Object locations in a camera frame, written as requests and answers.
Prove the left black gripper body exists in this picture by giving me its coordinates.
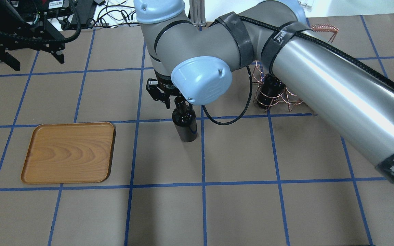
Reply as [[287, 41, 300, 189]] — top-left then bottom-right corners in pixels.
[[0, 0, 81, 53]]

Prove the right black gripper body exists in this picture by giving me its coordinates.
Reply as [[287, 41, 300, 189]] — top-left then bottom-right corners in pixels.
[[146, 70, 183, 102]]

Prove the dark wine bottle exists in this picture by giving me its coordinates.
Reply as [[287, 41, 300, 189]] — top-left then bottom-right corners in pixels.
[[172, 96, 198, 142], [256, 73, 286, 109]]

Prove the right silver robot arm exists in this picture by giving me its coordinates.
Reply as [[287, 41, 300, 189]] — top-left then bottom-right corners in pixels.
[[133, 0, 394, 184]]

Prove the wooden serving tray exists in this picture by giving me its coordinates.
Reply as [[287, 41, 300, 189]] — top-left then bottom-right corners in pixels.
[[21, 122, 115, 184]]

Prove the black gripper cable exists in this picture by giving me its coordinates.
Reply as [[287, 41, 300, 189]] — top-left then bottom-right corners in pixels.
[[201, 65, 253, 125]]

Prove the aluminium frame post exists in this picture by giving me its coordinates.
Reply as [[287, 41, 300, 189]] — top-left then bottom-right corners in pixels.
[[189, 0, 207, 27]]

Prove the copper wire bottle basket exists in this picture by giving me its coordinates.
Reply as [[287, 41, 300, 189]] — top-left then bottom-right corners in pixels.
[[254, 23, 339, 112]]

